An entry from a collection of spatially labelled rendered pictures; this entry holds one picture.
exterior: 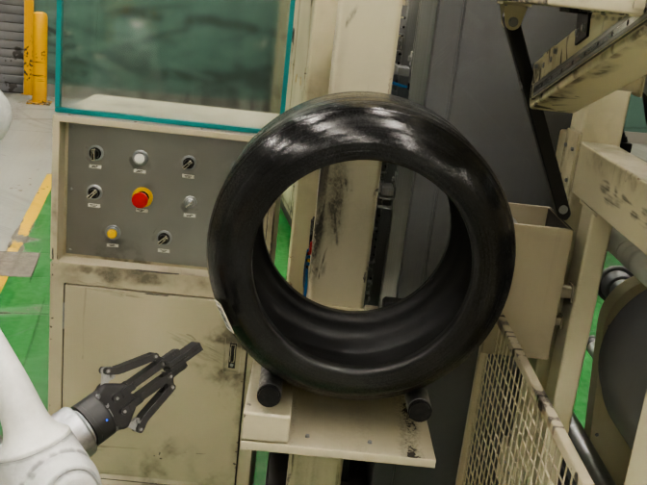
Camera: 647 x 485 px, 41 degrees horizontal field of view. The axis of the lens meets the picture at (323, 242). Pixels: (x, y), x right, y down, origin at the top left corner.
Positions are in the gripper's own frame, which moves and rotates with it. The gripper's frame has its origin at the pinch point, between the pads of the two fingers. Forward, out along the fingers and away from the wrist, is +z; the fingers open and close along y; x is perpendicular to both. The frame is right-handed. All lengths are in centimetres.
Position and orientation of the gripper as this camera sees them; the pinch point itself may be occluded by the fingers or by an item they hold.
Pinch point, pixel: (182, 356)
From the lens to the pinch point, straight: 151.0
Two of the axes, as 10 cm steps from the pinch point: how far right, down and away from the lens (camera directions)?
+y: 4.0, 8.8, 2.6
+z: 6.8, -4.8, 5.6
